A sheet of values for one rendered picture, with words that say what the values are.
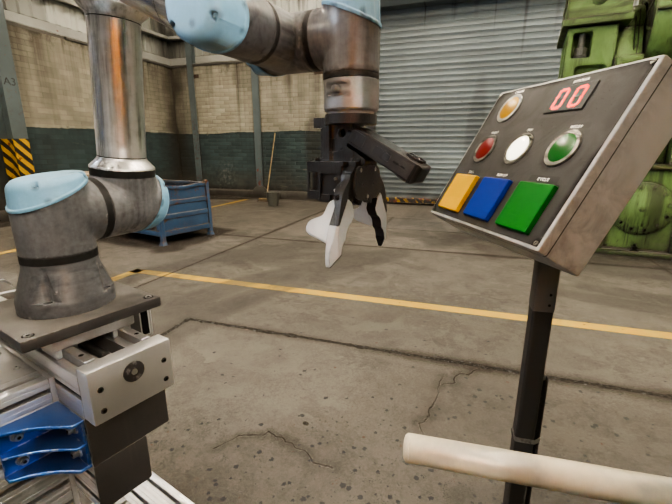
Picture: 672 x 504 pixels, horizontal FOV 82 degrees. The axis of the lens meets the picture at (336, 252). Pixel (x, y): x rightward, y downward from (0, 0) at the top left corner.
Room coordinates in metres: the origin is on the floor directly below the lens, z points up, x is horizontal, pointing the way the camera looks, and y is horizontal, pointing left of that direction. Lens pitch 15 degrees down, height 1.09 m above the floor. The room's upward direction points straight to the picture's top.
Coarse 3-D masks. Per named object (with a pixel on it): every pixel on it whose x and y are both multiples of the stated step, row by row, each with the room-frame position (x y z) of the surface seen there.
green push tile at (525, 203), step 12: (516, 192) 0.59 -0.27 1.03; (528, 192) 0.57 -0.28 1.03; (540, 192) 0.54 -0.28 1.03; (552, 192) 0.53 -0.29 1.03; (516, 204) 0.57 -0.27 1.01; (528, 204) 0.55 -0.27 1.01; (540, 204) 0.53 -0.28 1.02; (504, 216) 0.58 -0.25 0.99; (516, 216) 0.56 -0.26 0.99; (528, 216) 0.54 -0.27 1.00; (516, 228) 0.54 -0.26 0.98; (528, 228) 0.52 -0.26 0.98
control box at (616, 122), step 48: (528, 96) 0.74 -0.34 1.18; (624, 96) 0.53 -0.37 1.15; (480, 144) 0.79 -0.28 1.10; (528, 144) 0.65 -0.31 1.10; (576, 144) 0.55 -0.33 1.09; (624, 144) 0.51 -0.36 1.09; (576, 192) 0.50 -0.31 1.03; (624, 192) 0.51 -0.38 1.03; (528, 240) 0.52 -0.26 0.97; (576, 240) 0.50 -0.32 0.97
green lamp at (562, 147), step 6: (564, 138) 0.58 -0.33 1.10; (570, 138) 0.57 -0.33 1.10; (576, 138) 0.56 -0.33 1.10; (558, 144) 0.58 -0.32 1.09; (564, 144) 0.57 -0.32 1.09; (570, 144) 0.56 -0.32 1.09; (552, 150) 0.58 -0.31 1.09; (558, 150) 0.57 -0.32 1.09; (564, 150) 0.56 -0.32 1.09; (570, 150) 0.55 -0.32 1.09; (552, 156) 0.58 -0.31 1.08; (558, 156) 0.56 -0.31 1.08; (564, 156) 0.56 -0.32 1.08
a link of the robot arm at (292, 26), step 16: (288, 16) 0.56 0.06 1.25; (304, 16) 0.56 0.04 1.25; (288, 32) 0.54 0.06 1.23; (304, 32) 0.55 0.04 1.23; (288, 48) 0.55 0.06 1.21; (304, 48) 0.56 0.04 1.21; (256, 64) 0.55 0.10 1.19; (272, 64) 0.56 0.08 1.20; (288, 64) 0.57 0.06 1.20; (304, 64) 0.57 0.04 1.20
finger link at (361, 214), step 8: (376, 200) 0.58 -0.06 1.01; (360, 208) 0.61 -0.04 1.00; (368, 208) 0.58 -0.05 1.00; (376, 208) 0.58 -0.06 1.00; (384, 208) 0.60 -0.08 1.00; (360, 216) 0.62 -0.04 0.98; (368, 216) 0.61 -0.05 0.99; (376, 216) 0.59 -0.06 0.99; (384, 216) 0.60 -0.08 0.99; (368, 224) 0.62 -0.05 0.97; (376, 224) 0.60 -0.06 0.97; (384, 224) 0.60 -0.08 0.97; (376, 232) 0.61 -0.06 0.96; (384, 232) 0.60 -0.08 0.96
